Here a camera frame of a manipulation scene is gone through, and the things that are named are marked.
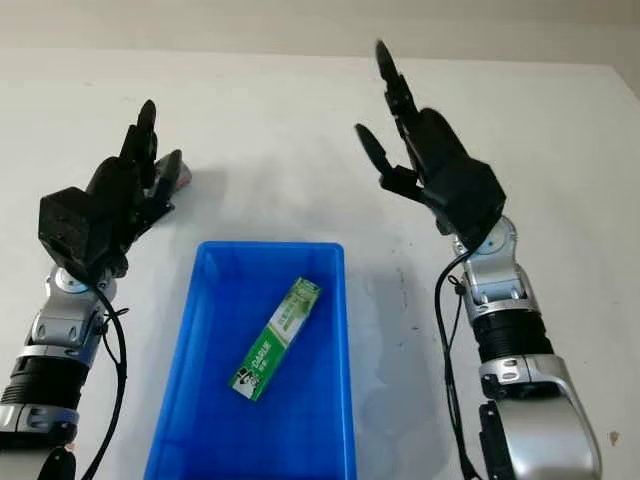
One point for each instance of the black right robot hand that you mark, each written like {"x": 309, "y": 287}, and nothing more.
{"x": 435, "y": 140}

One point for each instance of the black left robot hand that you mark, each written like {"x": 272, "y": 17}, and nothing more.
{"x": 112, "y": 185}

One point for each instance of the silver roll with blue label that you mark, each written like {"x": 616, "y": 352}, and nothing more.
{"x": 184, "y": 175}

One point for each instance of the green toothpaste box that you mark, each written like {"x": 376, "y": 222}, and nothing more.
{"x": 275, "y": 340}

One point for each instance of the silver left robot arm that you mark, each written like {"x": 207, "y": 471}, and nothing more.
{"x": 40, "y": 350}

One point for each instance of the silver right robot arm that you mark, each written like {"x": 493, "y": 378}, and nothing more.
{"x": 530, "y": 380}

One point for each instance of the blue plastic tray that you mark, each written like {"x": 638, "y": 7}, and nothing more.
{"x": 300, "y": 430}

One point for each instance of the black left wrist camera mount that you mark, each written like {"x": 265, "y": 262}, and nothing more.
{"x": 75, "y": 230}

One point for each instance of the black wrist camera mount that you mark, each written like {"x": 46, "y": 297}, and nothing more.
{"x": 465, "y": 200}
{"x": 75, "y": 230}

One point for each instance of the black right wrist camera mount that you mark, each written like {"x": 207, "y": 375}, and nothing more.
{"x": 465, "y": 200}

